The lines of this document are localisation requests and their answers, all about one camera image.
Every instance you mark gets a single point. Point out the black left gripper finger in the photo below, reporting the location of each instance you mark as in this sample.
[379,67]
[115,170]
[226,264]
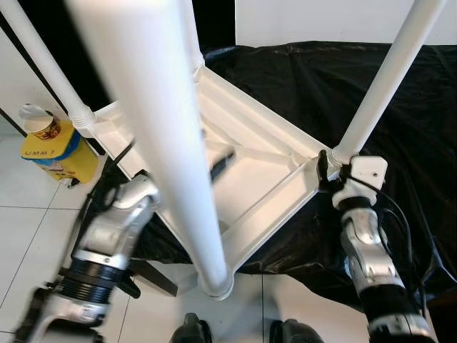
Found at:
[223,163]

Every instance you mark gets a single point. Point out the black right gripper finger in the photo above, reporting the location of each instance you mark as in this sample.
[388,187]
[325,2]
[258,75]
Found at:
[323,168]

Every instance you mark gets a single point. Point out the white plastic table leg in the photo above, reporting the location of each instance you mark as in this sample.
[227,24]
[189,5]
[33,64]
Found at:
[194,43]
[43,61]
[389,71]
[157,128]

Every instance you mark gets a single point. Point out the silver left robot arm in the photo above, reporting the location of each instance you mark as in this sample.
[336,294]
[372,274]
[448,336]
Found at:
[107,236]

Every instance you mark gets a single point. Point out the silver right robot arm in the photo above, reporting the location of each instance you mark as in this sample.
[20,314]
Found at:
[364,257]

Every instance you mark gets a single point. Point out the black plastic tablecloth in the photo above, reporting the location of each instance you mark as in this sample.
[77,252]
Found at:
[343,78]

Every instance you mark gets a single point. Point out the dark wooden table leg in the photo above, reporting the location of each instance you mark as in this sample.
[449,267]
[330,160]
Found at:
[153,277]

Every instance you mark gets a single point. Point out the yellow and blue carton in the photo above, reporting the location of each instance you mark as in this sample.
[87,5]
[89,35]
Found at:
[68,161]

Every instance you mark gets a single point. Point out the black robot right foot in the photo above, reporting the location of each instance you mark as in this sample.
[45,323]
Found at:
[293,332]

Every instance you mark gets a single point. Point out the black robot foot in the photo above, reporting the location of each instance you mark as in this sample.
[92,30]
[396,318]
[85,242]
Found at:
[191,330]
[293,332]

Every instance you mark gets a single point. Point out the black robot left foot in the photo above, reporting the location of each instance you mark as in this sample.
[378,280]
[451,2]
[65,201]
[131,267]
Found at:
[191,330]

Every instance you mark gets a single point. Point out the printed paper cup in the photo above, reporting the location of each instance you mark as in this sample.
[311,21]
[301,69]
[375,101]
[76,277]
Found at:
[39,121]

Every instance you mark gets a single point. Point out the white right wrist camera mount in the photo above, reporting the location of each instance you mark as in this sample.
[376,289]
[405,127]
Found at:
[368,171]

